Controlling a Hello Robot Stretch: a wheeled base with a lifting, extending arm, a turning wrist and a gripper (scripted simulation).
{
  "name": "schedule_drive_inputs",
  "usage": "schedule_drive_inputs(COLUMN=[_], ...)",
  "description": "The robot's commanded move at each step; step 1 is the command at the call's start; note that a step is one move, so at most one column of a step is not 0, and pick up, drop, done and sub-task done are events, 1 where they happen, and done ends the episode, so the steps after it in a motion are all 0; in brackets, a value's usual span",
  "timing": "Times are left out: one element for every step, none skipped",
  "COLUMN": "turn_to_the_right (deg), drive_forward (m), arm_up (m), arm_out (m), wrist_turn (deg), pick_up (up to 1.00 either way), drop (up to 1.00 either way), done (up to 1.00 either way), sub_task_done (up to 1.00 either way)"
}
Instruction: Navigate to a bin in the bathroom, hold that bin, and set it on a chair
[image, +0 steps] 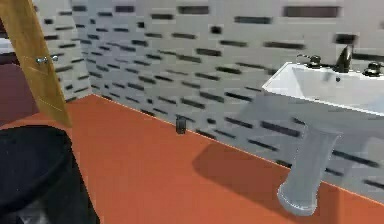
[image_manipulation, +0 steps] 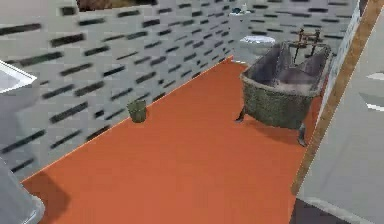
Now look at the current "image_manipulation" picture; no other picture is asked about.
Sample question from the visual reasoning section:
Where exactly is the white room door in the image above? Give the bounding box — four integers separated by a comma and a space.
290, 0, 384, 224

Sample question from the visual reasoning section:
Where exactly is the grey-green clawfoot bathtub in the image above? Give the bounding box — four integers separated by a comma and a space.
234, 40, 333, 148

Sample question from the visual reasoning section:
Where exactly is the pale grey rounded fixture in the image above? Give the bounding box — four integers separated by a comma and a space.
0, 156, 46, 224

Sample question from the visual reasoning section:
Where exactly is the brown framed picture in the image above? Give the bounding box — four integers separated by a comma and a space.
75, 0, 158, 13

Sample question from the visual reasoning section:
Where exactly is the brown bathtub tap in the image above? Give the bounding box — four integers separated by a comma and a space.
288, 27, 323, 65

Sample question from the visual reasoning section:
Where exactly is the white toilet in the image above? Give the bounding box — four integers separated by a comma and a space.
228, 10, 277, 66

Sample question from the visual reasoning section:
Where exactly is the white sink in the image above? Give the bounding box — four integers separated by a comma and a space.
0, 59, 41, 125

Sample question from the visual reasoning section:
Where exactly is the small green bin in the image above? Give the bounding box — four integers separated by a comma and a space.
126, 98, 148, 124

